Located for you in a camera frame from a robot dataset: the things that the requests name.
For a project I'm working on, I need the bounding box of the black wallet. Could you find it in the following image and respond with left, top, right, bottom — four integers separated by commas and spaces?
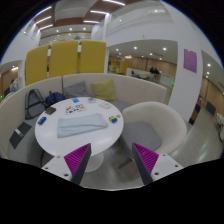
45, 107, 56, 115

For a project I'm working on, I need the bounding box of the black laptop on sofa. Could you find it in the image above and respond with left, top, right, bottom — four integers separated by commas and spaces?
9, 122, 31, 149

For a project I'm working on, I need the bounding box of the grey backpack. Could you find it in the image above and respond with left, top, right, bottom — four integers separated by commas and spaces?
25, 89, 47, 120

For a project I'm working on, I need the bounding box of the curved beige sofa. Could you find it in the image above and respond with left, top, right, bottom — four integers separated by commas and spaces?
0, 73, 166, 167

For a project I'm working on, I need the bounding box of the yellow partition panel left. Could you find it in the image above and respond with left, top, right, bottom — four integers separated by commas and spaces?
25, 45, 49, 85

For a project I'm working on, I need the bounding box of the purple wall poster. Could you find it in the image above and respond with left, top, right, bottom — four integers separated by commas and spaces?
184, 49, 197, 73

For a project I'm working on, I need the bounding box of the yellow-green cushion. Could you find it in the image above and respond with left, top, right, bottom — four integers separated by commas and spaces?
92, 80, 116, 101

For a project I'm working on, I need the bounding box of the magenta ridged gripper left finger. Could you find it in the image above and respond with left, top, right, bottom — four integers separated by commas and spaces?
64, 143, 91, 185

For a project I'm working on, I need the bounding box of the yellow partition panel right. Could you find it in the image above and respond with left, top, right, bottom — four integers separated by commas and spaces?
80, 40, 106, 73

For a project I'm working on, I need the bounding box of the white tub armchair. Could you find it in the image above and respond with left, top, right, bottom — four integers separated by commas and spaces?
120, 102, 187, 157

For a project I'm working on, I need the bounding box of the small pale card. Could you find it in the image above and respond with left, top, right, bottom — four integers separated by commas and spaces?
88, 97, 96, 103

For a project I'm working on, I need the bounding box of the small blue box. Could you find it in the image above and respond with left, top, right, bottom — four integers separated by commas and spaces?
38, 117, 47, 125

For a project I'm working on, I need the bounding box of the dark blue bag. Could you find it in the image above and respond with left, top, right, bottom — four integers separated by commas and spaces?
45, 92, 65, 106

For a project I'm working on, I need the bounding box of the blue and yellow toy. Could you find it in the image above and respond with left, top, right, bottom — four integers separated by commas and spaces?
109, 115, 121, 123

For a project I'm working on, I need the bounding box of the light blue folded towel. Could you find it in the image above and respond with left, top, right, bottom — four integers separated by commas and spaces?
57, 113, 108, 138

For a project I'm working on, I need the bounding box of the white booklet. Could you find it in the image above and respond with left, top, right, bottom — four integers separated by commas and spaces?
99, 102, 111, 109

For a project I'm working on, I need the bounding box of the colourful sticker sheet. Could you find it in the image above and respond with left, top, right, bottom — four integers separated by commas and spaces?
65, 104, 86, 115

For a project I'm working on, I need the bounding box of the round white table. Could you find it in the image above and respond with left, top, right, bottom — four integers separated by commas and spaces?
35, 97, 124, 172

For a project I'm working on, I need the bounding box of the grey cushion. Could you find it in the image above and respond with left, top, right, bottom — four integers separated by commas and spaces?
64, 81, 88, 98

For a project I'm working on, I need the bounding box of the blue card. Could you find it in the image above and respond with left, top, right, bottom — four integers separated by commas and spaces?
72, 98, 80, 103

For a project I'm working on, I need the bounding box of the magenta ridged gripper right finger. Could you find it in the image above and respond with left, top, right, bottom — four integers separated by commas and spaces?
132, 143, 159, 185

